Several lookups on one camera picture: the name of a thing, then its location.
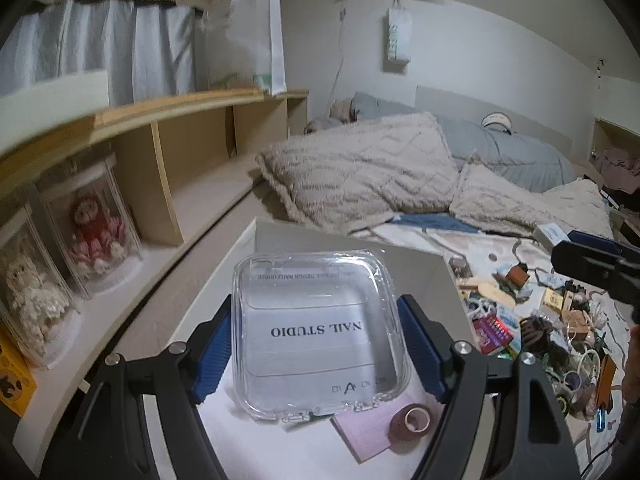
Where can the brown wooden box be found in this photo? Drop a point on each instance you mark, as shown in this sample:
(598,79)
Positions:
(576,322)

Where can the wooden shelf unit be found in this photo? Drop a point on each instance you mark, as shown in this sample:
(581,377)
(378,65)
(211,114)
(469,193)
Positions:
(182,163)

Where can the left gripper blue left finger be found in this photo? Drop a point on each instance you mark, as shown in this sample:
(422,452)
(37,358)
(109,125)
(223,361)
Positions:
(211,352)

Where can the cartoon print bedsheet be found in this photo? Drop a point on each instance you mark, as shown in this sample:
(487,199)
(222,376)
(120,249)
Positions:
(513,279)

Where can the hanging white sweet bag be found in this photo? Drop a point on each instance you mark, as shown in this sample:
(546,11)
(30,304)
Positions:
(398,35)

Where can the brown leather pouch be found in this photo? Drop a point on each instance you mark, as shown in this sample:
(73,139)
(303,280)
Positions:
(605,382)

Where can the red cigarette box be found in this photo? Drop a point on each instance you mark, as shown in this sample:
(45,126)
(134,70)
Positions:
(492,335)

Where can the doll in red dress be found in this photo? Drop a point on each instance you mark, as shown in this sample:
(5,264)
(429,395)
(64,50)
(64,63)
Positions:
(99,239)

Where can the pile of clothes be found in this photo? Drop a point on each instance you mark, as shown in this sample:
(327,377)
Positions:
(619,169)

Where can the doll in white dress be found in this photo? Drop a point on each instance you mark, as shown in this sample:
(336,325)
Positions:
(36,303)

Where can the grey duvet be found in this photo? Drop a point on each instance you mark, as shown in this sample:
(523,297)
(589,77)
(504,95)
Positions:
(527,162)

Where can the white headband hat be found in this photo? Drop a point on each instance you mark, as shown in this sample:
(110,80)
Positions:
(497,120)

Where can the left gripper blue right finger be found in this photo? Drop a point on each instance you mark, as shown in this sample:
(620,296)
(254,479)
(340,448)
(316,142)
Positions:
(428,345)

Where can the grey curtain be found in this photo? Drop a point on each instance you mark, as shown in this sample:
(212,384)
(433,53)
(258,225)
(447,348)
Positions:
(148,49)

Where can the black round tin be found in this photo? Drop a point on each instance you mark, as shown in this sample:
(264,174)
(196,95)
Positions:
(564,399)

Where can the white shoe box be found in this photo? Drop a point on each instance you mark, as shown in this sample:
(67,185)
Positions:
(249,448)

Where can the clear nail studio case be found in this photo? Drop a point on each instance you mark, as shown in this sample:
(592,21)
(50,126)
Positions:
(314,334)

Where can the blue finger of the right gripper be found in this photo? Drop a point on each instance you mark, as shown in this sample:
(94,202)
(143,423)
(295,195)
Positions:
(600,243)
(580,262)

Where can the brown bandage roll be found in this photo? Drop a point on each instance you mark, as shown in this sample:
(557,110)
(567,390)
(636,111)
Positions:
(410,423)

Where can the white tote bag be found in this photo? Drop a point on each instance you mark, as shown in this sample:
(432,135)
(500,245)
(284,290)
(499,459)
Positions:
(243,41)

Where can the beige textured blanket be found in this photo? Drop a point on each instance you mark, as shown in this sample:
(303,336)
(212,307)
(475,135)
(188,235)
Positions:
(351,178)

